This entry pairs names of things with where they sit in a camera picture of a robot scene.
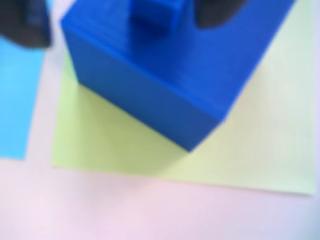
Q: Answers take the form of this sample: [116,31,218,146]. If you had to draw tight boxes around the green paper square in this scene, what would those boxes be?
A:
[51,0,316,197]

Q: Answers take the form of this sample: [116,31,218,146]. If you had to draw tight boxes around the large blue cube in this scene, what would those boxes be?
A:
[60,0,298,153]

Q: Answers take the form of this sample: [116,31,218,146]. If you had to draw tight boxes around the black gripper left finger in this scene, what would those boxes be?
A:
[0,0,54,49]

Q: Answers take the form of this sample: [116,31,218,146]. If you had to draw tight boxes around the light blue paper square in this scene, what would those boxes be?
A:
[0,36,55,161]

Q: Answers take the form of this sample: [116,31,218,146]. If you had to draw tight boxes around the tiny blue cube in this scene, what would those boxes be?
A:
[129,0,189,35]

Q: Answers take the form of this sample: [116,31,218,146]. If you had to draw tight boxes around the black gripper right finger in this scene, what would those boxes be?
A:
[194,0,251,28]

